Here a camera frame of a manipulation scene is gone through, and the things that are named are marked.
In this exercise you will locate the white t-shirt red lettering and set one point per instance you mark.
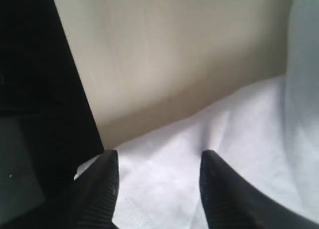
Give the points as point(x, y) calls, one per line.
point(267, 132)

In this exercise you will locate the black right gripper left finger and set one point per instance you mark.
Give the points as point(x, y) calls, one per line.
point(89, 203)

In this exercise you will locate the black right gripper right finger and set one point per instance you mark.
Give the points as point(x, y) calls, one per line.
point(230, 202)

